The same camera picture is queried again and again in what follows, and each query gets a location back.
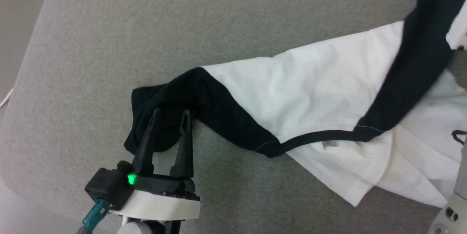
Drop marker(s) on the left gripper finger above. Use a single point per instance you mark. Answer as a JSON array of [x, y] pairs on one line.
[[147, 150], [184, 153]]

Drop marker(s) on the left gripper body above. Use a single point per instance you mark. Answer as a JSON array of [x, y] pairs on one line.
[[160, 203]]

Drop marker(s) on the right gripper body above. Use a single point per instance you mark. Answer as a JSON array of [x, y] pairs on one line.
[[459, 26]]

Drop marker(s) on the black and white shirt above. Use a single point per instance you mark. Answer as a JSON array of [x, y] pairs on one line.
[[310, 91]]

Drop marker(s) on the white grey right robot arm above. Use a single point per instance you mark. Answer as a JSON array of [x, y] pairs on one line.
[[456, 204]]

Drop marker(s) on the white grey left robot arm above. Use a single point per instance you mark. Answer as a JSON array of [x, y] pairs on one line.
[[135, 228]]

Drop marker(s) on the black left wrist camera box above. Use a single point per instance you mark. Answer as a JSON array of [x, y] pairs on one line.
[[107, 186]]

